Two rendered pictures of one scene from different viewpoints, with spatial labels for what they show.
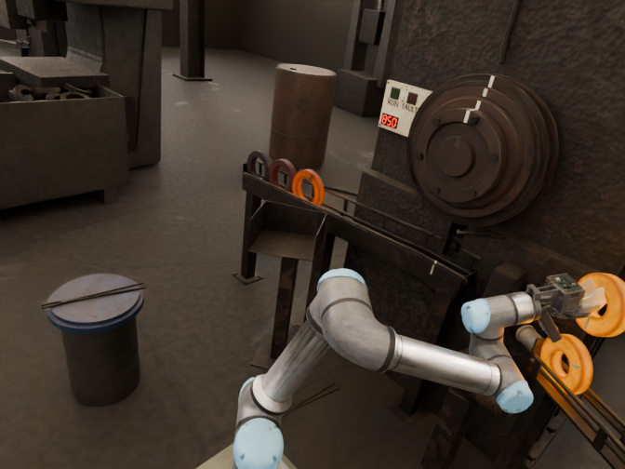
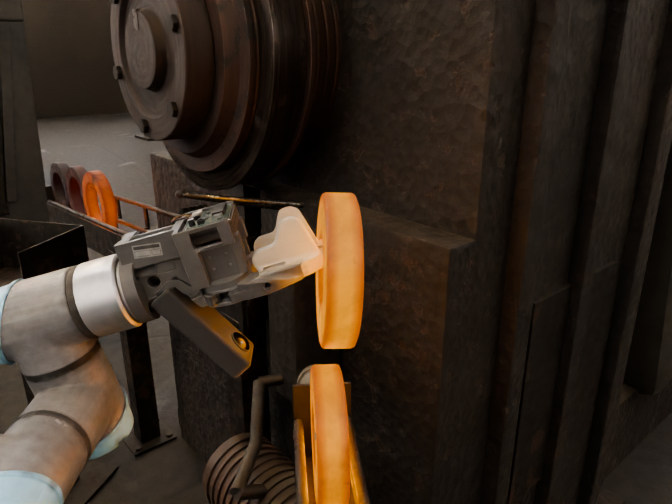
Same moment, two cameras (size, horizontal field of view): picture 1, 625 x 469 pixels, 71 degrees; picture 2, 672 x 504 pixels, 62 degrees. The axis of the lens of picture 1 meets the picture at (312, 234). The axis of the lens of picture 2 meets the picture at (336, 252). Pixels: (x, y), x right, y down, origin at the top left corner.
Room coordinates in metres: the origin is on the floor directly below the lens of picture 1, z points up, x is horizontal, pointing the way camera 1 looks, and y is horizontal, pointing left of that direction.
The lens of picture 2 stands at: (0.41, -0.79, 1.12)
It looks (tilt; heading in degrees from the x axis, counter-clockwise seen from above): 20 degrees down; 6
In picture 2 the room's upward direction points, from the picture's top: straight up
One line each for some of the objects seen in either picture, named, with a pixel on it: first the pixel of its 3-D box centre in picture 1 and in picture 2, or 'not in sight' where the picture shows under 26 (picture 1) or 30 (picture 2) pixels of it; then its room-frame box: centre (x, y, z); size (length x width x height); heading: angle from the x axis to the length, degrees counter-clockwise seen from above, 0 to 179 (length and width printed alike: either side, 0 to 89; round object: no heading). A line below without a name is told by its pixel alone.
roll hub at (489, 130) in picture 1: (458, 155); (155, 50); (1.32, -0.40, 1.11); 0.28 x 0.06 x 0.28; 47
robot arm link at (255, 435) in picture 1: (257, 453); not in sight; (0.70, 0.05, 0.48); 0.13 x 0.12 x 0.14; 7
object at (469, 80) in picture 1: (473, 152); (210, 50); (1.40, -0.47, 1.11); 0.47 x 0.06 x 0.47; 47
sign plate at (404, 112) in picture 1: (410, 112); not in sight; (1.71, -0.30, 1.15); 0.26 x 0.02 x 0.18; 47
